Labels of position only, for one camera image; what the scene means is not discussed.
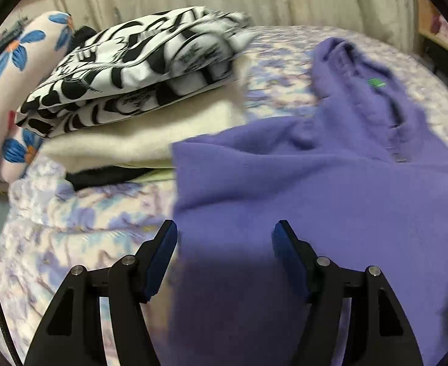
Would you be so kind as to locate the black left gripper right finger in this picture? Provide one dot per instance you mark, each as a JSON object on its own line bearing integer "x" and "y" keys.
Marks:
{"x": 379, "y": 332}

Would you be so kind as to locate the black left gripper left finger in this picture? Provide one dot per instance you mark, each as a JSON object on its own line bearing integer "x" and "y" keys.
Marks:
{"x": 70, "y": 332}

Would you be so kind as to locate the purple printed hoodie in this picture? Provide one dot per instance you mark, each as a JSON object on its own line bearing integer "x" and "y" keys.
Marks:
{"x": 364, "y": 180}

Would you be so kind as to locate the purple cat print blanket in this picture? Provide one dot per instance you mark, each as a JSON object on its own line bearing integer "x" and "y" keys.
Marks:
{"x": 51, "y": 227}

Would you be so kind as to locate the black folded garment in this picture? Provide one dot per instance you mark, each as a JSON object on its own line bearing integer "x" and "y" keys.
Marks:
{"x": 109, "y": 175}

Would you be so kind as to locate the blue flower white quilt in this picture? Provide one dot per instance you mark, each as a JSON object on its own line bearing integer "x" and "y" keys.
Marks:
{"x": 25, "y": 63}

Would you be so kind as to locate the cream folded garment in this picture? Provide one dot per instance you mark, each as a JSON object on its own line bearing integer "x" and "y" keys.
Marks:
{"x": 145, "y": 141}

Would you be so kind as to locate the black white patterned garment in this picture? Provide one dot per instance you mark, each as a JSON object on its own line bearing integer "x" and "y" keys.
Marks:
{"x": 136, "y": 67}

